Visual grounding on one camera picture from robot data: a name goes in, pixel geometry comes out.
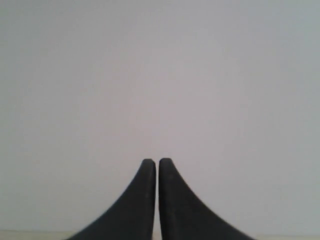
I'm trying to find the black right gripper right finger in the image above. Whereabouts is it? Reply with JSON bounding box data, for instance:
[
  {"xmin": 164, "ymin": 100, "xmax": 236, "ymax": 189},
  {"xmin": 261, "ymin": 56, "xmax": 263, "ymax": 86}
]
[{"xmin": 158, "ymin": 158, "xmax": 252, "ymax": 240}]

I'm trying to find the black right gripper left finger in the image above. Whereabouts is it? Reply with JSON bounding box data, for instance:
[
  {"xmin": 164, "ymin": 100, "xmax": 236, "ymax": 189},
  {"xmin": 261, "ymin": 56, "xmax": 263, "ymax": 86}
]
[{"xmin": 69, "ymin": 159, "xmax": 156, "ymax": 240}]

